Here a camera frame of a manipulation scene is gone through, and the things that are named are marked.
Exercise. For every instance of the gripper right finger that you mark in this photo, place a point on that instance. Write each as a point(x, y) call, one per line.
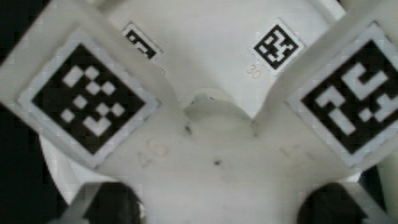
point(339, 204)

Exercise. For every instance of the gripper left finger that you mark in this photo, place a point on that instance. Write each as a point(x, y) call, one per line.
point(105, 205)

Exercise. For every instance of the white cross-shaped table base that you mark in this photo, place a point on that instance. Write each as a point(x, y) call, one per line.
point(85, 15)

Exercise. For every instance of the white round table top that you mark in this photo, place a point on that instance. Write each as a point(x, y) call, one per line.
point(307, 71)

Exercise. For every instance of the white cylindrical table leg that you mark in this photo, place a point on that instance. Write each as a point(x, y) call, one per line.
point(215, 114)

